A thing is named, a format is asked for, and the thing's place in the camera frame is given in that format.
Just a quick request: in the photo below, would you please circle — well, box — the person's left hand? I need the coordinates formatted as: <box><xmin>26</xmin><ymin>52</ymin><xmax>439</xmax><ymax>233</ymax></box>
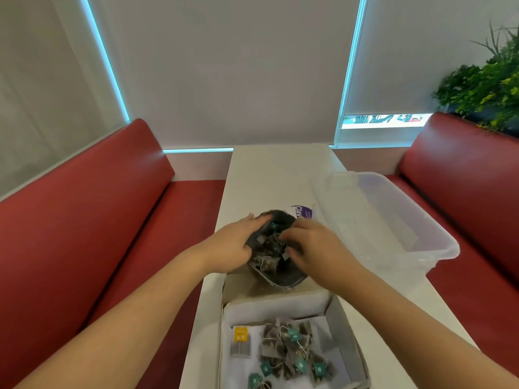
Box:
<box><xmin>201</xmin><ymin>213</ymin><xmax>273</xmax><ymax>276</ymax></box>

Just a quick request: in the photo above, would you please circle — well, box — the person's right hand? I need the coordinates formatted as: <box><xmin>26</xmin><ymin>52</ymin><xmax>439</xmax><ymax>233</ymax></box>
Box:
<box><xmin>279</xmin><ymin>219</ymin><xmax>364</xmax><ymax>293</ymax></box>

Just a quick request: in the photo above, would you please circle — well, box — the clear plastic bag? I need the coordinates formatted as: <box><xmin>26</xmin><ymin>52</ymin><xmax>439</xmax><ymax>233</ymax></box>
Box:
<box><xmin>244</xmin><ymin>209</ymin><xmax>311</xmax><ymax>290</ymax></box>

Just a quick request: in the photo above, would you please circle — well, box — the person's left forearm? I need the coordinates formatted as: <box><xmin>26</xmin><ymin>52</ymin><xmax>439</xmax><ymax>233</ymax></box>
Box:
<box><xmin>11</xmin><ymin>245</ymin><xmax>216</xmax><ymax>389</ymax></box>

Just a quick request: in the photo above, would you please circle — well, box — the person's right forearm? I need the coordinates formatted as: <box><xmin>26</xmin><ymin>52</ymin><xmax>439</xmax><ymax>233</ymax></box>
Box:
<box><xmin>336</xmin><ymin>264</ymin><xmax>519</xmax><ymax>389</ymax></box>

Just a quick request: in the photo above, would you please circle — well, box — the heap of bagged tea bags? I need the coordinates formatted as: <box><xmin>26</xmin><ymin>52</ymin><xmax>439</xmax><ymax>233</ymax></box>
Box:
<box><xmin>249</xmin><ymin>220</ymin><xmax>302</xmax><ymax>280</ymax></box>

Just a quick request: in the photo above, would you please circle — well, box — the purple white paper packet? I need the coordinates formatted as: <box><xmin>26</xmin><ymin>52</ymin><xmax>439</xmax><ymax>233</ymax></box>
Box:
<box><xmin>290</xmin><ymin>204</ymin><xmax>315</xmax><ymax>224</ymax></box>

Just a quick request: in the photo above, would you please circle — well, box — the yellow-tag tea bag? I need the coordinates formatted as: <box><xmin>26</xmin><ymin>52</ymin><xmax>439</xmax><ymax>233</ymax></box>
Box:
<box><xmin>230</xmin><ymin>326</ymin><xmax>251</xmax><ymax>359</ymax></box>

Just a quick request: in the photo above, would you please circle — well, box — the pile of teal-tag tea bags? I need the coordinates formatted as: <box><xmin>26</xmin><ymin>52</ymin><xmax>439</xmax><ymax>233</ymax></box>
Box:
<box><xmin>247</xmin><ymin>317</ymin><xmax>337</xmax><ymax>389</ymax></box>

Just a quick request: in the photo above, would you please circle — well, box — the clear plastic storage container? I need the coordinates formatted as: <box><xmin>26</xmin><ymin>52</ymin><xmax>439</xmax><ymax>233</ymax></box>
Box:
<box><xmin>310</xmin><ymin>171</ymin><xmax>461</xmax><ymax>277</ymax></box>

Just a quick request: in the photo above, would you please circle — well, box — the white cardboard box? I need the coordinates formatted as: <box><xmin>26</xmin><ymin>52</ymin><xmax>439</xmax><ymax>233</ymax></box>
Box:
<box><xmin>218</xmin><ymin>289</ymin><xmax>370</xmax><ymax>389</ymax></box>

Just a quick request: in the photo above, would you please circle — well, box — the window pane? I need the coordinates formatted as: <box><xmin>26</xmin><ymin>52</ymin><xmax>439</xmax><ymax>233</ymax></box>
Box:
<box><xmin>342</xmin><ymin>113</ymin><xmax>433</xmax><ymax>130</ymax></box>

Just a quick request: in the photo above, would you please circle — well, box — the red upholstered bench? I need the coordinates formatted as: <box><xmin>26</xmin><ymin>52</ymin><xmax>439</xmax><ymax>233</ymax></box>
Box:
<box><xmin>0</xmin><ymin>118</ymin><xmax>226</xmax><ymax>389</ymax></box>
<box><xmin>385</xmin><ymin>112</ymin><xmax>519</xmax><ymax>363</ymax></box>

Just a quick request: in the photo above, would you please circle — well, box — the wide white roller blind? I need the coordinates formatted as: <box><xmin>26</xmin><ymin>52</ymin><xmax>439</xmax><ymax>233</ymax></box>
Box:
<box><xmin>86</xmin><ymin>0</ymin><xmax>362</xmax><ymax>150</ymax></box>

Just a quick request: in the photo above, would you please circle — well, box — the green leafy plant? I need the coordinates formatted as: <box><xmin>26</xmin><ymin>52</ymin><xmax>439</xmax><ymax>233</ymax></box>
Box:
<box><xmin>431</xmin><ymin>22</ymin><xmax>519</xmax><ymax>132</ymax></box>

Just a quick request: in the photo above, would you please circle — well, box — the sheer white roller blind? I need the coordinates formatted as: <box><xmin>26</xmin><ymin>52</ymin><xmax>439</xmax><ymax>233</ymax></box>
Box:
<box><xmin>0</xmin><ymin>0</ymin><xmax>131</xmax><ymax>199</ymax></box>

